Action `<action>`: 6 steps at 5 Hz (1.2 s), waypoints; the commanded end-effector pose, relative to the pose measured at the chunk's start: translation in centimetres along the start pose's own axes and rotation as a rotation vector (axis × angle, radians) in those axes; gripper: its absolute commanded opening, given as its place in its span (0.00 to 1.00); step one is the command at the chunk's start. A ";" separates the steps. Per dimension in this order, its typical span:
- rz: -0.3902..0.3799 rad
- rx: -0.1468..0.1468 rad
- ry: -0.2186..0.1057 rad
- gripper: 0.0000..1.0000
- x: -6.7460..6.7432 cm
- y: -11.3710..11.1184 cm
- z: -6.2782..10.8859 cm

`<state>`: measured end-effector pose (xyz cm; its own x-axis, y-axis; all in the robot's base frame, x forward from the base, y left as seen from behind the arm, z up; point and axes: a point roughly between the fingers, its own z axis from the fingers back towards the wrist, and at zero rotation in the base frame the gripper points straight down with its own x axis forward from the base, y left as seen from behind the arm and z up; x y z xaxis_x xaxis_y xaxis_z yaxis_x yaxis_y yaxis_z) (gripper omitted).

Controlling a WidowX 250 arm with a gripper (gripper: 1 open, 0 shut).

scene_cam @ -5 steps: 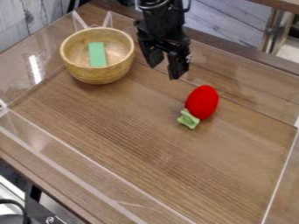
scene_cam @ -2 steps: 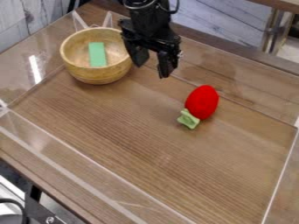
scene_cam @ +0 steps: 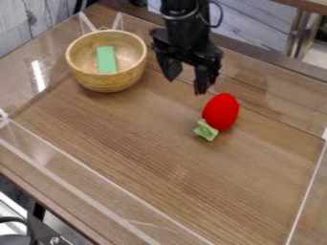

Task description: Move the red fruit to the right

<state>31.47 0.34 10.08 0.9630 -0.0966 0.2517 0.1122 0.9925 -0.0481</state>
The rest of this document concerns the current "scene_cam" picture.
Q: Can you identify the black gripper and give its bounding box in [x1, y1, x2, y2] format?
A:
[149, 28, 222, 95]

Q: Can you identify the red plush strawberry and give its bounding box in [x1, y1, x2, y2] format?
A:
[193, 93, 240, 142]

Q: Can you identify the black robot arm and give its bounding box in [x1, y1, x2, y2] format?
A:
[149, 0, 222, 95]

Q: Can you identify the green rectangular block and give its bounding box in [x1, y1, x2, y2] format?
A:
[97, 46, 117, 74]

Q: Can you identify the wooden bowl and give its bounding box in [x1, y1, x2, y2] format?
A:
[65, 30, 148, 93]

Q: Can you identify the metal table leg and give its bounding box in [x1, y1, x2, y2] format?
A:
[285, 10, 321, 59]

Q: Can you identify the clear acrylic tray wall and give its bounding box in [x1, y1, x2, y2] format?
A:
[0, 5, 327, 245]

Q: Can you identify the black table bracket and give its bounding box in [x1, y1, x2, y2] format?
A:
[26, 202, 73, 245]

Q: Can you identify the black cable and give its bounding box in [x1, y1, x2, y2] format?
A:
[0, 215, 37, 245]

